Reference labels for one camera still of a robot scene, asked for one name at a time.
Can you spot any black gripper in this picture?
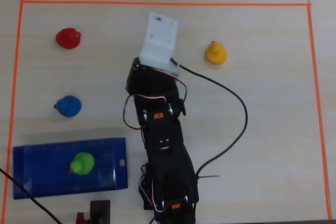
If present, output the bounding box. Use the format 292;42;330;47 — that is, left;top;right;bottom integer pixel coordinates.
124;57;187;99

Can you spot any green rubber duck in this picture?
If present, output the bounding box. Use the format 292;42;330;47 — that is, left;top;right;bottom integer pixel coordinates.
68;152;96;175

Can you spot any yellow rubber duck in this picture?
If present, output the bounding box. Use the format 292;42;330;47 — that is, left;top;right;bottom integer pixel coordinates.
206;40;228;65

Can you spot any blue rubber duck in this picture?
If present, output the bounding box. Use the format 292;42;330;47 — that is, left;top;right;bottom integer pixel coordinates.
54;95;82;118

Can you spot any red rubber duck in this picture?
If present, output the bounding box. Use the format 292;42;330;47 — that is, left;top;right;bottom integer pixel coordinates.
55;27;82;49

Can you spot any blue plastic box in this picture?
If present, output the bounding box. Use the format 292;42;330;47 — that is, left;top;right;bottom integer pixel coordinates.
12;137;129;200

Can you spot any orange tape strip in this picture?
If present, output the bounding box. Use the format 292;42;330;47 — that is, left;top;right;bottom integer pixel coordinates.
306;5;332;221
1;0;24;224
20;0;312;7

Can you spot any black table clamp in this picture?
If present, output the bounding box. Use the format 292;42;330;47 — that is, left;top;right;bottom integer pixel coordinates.
90;200;111;224

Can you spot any red white servo wire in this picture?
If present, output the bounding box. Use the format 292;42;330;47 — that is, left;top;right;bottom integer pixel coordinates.
138;163;165;213
122;68;188;130

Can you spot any black camera cable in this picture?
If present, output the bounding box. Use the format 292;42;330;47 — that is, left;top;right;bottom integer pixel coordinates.
170;57;248;180

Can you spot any black cable tie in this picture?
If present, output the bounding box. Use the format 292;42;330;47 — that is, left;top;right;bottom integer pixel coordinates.
197;173;220;180

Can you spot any red clamp handle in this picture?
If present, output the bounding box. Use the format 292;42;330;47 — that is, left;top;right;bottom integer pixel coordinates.
76;211;91;224

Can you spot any thick black cable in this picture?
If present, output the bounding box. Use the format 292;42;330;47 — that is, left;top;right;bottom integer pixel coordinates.
0;167;64;224

